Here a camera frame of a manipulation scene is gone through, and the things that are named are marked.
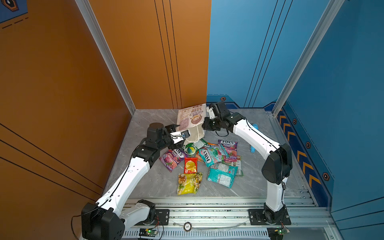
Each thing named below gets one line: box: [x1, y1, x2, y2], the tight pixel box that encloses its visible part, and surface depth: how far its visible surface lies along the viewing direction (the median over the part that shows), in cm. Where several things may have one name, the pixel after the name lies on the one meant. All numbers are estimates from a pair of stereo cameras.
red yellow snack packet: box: [183, 157, 198, 174], surface depth 91 cm
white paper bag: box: [176, 103, 207, 143], surface depth 90 cm
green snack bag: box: [182, 138, 208, 157], surface depth 98 cm
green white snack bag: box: [231, 155, 243, 176], surface depth 93 cm
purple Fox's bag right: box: [218, 139, 238, 163], surface depth 96 cm
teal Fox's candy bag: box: [198, 144, 229, 168], surface depth 91 cm
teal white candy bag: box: [207, 162, 238, 189], surface depth 87 cm
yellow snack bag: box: [177, 172, 203, 196], surface depth 82 cm
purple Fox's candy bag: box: [159, 148, 188, 173], surface depth 93 cm
